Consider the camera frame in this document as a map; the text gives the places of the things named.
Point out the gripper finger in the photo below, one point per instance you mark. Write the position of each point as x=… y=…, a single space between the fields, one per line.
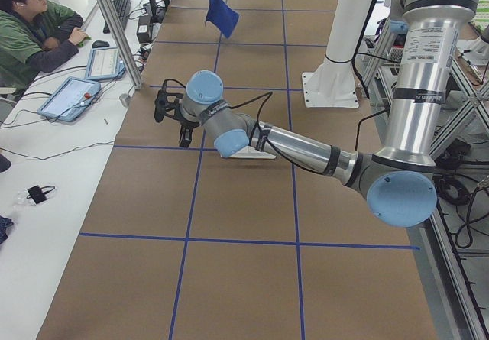
x=186 y=137

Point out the teach pendant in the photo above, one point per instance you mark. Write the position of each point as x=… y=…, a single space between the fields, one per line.
x=104 y=64
x=70 y=100

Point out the blue grey towel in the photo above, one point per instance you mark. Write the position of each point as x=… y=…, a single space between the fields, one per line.
x=223 y=17

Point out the white pedestal column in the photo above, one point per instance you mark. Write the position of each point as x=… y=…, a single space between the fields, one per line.
x=332 y=84

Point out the black keyboard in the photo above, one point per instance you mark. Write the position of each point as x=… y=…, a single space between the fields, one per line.
x=122 y=10

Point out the seated person green jacket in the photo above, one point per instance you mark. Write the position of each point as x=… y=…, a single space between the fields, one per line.
x=37 y=36

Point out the white wooden towel rack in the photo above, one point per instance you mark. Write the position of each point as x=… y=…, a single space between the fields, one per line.
x=251 y=153

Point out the black computer mouse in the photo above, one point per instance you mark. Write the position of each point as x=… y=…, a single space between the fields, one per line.
x=100 y=44

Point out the near teach pendant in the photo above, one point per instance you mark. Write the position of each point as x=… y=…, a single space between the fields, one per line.
x=70 y=100

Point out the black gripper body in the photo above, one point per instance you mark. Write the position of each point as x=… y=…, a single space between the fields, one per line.
x=186 y=121

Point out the far teach pendant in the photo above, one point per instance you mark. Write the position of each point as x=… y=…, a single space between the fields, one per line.
x=104 y=64

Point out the small black adapter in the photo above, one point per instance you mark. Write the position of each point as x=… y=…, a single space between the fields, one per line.
x=38 y=194

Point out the aluminium frame post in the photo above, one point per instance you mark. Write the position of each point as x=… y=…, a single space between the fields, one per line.
x=121 y=42

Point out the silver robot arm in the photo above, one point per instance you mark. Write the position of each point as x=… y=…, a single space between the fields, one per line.
x=396 y=181

